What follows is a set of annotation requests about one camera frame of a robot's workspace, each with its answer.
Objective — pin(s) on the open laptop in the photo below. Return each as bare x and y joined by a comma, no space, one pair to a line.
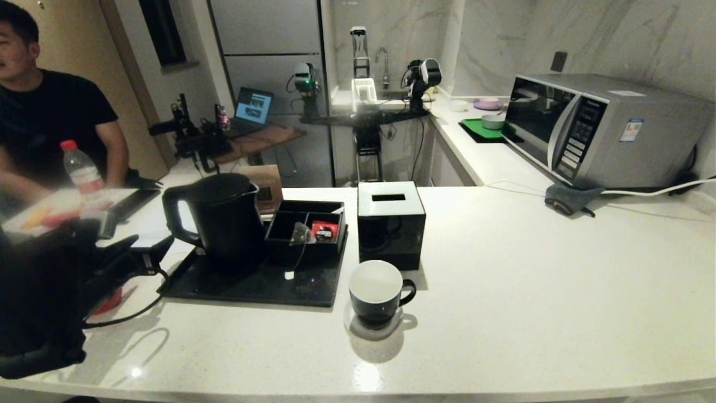
254,107

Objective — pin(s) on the grey-blue cloth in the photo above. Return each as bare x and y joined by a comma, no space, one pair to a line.
565,197

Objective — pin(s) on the black wall outlet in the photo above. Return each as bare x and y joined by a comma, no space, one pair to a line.
558,61

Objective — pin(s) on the small grey bowl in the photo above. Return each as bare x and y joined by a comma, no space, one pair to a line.
492,121

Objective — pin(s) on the black serving tray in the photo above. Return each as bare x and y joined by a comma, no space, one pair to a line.
251,285

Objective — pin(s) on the upright black gripper stand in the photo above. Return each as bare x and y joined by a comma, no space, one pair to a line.
358,38

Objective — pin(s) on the small white bowl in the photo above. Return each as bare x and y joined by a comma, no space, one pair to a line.
457,105

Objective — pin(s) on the black compartment organizer box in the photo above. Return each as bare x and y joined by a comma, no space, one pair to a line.
305,253

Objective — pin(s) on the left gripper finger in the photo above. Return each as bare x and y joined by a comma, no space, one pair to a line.
156,254
120,244

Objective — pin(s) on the wooden desk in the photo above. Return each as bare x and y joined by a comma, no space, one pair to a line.
268,138

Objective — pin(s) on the green cutting board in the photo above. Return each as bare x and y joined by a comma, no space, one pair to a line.
474,127

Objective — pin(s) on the white dish rack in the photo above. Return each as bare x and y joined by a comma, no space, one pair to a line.
363,90

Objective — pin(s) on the silver microwave oven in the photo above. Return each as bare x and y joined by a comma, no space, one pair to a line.
643,137

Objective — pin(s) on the green cutting mat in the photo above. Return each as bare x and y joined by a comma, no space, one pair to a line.
475,139

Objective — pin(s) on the brown QR code sign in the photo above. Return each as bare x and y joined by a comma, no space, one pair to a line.
271,181

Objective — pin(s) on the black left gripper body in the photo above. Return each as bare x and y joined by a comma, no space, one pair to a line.
98,274

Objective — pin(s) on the plastic bottle red cap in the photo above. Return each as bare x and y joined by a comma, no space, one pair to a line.
83,170

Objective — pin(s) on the black tissue box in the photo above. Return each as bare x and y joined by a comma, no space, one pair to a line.
391,234

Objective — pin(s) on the purple plate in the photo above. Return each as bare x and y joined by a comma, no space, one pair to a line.
488,104

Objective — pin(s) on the black cup white inside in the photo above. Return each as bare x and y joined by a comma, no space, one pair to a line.
375,305

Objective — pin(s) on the beige wooden door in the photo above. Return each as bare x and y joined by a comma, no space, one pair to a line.
78,33

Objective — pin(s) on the white printed paper sheet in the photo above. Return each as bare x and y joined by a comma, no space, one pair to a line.
162,229

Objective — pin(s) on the white saucer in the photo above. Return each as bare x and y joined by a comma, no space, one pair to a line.
387,332

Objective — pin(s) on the red sachet packet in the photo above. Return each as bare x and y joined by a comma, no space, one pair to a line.
325,227

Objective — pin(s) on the black smartphone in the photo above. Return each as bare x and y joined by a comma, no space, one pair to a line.
134,201

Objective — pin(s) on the pink toy vegetable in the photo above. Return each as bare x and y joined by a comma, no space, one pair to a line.
59,218

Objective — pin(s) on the person in black t-shirt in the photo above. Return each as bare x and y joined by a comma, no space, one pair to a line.
50,112

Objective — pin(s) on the dark window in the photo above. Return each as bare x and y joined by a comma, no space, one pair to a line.
162,32

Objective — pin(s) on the black electric kettle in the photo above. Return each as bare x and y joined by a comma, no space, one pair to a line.
229,223

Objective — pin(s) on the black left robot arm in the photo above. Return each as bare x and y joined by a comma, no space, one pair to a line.
33,302

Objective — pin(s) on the grey refrigerator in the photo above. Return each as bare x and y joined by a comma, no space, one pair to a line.
268,33

